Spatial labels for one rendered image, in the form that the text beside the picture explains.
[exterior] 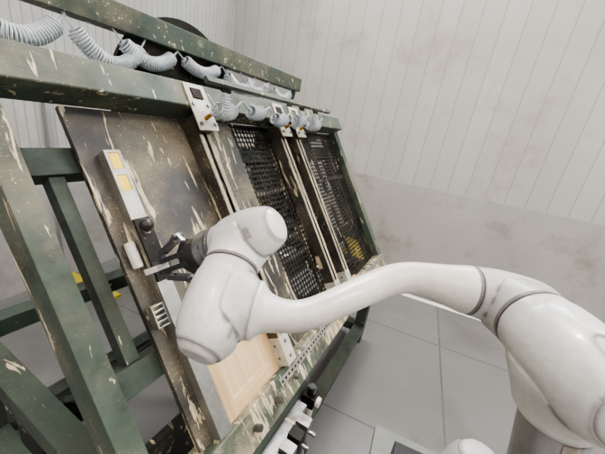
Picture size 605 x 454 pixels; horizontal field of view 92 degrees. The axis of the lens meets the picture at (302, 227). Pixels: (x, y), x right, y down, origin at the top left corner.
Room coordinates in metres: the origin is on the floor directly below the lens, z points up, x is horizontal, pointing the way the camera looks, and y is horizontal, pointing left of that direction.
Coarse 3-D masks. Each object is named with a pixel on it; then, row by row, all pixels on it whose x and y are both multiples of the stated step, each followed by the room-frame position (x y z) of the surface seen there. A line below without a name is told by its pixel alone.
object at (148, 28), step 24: (24, 0) 1.16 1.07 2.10; (48, 0) 1.17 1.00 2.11; (72, 0) 1.24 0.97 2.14; (96, 0) 1.32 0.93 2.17; (96, 24) 1.37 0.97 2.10; (120, 24) 1.40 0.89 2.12; (144, 24) 1.50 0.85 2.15; (168, 24) 1.61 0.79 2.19; (168, 48) 1.66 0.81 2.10; (192, 48) 1.74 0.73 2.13; (216, 48) 1.90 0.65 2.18; (264, 72) 2.33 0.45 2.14
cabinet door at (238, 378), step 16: (256, 336) 0.95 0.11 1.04; (240, 352) 0.86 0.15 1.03; (256, 352) 0.91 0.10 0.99; (272, 352) 0.97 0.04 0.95; (224, 368) 0.78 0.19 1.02; (240, 368) 0.83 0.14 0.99; (256, 368) 0.88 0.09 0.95; (272, 368) 0.93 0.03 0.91; (224, 384) 0.75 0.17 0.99; (240, 384) 0.80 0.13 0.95; (256, 384) 0.84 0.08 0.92; (224, 400) 0.72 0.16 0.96; (240, 400) 0.76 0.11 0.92
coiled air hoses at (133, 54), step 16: (48, 16) 1.17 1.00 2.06; (64, 16) 1.23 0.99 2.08; (0, 32) 1.03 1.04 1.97; (16, 32) 1.06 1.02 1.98; (32, 32) 1.15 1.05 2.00; (48, 32) 1.14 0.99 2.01; (80, 32) 1.24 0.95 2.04; (80, 48) 1.25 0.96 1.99; (96, 48) 1.29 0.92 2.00; (128, 48) 1.41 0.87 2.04; (128, 64) 1.39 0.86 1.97; (144, 64) 1.48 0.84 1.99; (160, 64) 1.54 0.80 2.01; (192, 64) 1.72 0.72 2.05; (256, 96) 2.26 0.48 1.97; (288, 96) 2.62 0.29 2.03
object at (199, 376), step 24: (120, 168) 0.86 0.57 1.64; (120, 192) 0.82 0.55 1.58; (144, 216) 0.84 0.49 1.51; (144, 264) 0.78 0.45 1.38; (168, 288) 0.77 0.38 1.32; (168, 312) 0.73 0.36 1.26; (192, 360) 0.70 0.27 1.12; (192, 384) 0.68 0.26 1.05; (216, 408) 0.67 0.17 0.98; (216, 432) 0.64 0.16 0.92
